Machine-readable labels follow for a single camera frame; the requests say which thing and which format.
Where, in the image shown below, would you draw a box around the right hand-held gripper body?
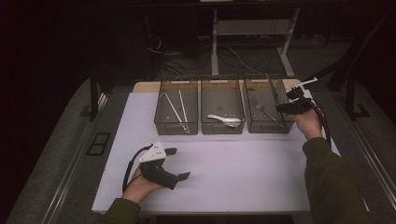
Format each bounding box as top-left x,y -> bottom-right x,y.
285,77 -> 318,115

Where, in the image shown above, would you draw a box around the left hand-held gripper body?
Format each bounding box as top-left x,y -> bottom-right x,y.
138,141 -> 180,191

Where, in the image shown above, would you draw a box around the metal fork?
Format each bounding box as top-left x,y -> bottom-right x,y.
253,103 -> 285,129

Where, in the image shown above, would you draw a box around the metal table knife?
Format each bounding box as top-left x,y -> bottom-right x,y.
265,72 -> 290,106

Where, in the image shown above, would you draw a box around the brown translucent storage bin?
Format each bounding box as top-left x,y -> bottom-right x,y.
200,74 -> 247,135
243,73 -> 297,134
153,75 -> 200,136

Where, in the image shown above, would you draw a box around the white spoon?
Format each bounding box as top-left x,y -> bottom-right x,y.
206,113 -> 243,129

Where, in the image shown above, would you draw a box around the person's right hand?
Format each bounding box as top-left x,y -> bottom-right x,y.
284,106 -> 325,141

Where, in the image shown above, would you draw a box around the person's left hand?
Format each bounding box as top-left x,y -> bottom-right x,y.
121,167 -> 166,205

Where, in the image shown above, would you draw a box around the black metal stand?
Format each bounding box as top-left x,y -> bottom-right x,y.
345,74 -> 372,122

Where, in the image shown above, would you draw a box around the white table cover board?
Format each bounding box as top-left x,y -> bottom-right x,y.
92,89 -> 342,215

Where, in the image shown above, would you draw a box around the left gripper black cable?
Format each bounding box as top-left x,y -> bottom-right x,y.
121,144 -> 154,193

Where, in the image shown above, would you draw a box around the black floor socket frame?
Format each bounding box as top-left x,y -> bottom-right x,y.
85,132 -> 112,157

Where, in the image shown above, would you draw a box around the white metal desk frame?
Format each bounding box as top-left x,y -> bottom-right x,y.
210,7 -> 302,79

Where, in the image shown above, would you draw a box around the tangle of floor cables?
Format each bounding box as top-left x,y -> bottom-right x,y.
145,33 -> 270,77

